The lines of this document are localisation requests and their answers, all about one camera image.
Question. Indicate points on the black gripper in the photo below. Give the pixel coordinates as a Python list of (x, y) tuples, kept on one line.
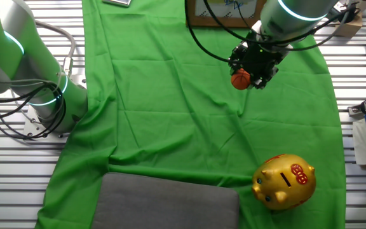
[(259, 57)]

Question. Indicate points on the small orange basketball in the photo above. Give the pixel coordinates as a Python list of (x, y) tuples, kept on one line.
[(241, 80)]

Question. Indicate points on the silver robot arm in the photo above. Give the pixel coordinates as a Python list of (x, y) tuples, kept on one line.
[(294, 16)]

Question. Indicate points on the green cloth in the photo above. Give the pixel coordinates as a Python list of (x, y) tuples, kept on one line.
[(170, 111)]

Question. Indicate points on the light wooden block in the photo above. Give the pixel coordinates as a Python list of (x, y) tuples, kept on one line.
[(348, 30)]

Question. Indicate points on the golden piggy bank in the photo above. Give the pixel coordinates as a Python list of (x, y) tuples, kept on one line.
[(281, 184)]

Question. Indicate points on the gray cushion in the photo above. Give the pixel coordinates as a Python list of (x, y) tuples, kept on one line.
[(164, 203)]

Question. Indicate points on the wooden picture frame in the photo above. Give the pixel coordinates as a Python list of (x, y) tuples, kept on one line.
[(202, 23)]

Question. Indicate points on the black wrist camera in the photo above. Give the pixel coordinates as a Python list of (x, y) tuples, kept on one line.
[(345, 12)]

